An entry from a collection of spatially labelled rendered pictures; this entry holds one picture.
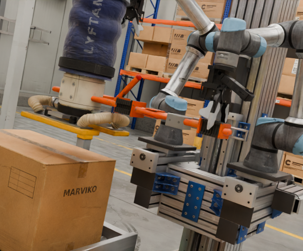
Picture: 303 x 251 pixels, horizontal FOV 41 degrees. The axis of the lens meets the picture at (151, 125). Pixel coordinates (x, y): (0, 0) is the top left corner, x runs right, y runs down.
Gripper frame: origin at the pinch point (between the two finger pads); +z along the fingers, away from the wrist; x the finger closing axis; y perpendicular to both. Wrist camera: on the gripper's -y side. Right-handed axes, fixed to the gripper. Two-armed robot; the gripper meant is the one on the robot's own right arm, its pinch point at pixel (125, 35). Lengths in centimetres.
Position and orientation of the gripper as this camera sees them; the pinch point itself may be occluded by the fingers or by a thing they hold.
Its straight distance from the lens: 205.1
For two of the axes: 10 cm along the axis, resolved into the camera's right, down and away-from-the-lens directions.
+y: 5.7, 0.4, 8.2
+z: -2.0, 9.8, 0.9
